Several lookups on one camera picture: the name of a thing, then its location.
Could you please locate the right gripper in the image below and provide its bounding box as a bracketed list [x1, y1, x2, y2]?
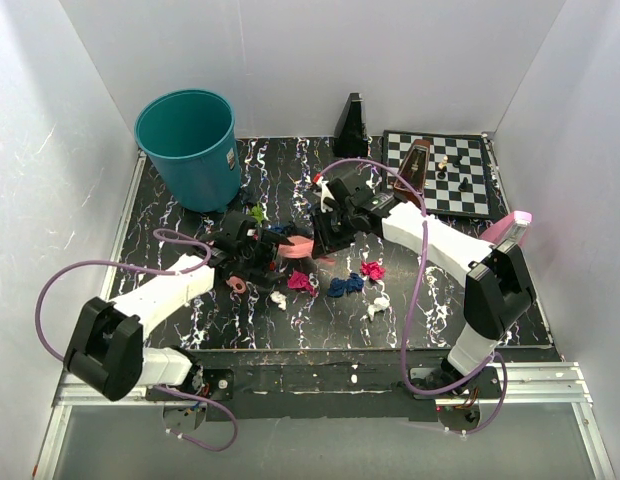
[310, 205, 358, 259]

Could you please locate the pink dustpan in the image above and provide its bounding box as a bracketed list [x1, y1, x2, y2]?
[227, 276, 247, 294]

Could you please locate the pink hand brush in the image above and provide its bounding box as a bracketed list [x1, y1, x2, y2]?
[278, 235, 336, 265]

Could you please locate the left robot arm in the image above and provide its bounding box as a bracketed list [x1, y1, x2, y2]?
[63, 212, 291, 401]

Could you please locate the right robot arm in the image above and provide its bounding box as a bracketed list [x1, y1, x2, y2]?
[310, 173, 536, 398]

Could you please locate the green paper scrap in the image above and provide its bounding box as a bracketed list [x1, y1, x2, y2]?
[248, 204, 267, 226]

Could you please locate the black metronome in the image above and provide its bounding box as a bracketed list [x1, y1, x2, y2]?
[333, 92, 368, 158]

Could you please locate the brown wooden metronome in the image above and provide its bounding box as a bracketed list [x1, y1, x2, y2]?
[391, 139, 431, 207]

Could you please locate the black white chessboard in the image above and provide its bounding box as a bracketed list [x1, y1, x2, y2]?
[382, 130, 491, 219]

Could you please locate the teal plastic waste bin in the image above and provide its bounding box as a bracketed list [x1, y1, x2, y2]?
[134, 89, 241, 213]

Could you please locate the pink metronome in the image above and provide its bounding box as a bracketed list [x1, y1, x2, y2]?
[480, 210, 533, 246]

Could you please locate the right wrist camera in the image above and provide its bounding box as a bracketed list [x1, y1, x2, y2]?
[313, 174, 339, 213]

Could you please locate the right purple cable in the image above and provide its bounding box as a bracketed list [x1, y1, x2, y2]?
[314, 157, 509, 435]

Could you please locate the aluminium rail frame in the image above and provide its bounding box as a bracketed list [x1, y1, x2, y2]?
[32, 149, 616, 480]

